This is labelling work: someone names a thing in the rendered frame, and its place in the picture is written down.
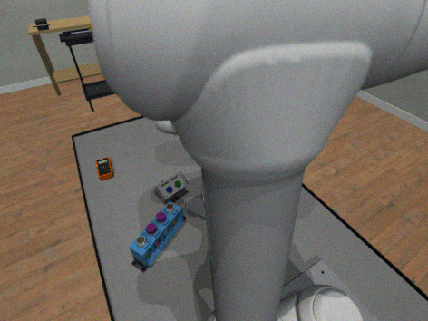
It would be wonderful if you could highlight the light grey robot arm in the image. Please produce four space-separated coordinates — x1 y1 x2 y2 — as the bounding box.
88 0 428 321

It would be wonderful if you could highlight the white key housing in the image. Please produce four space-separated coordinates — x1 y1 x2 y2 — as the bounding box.
155 172 187 205

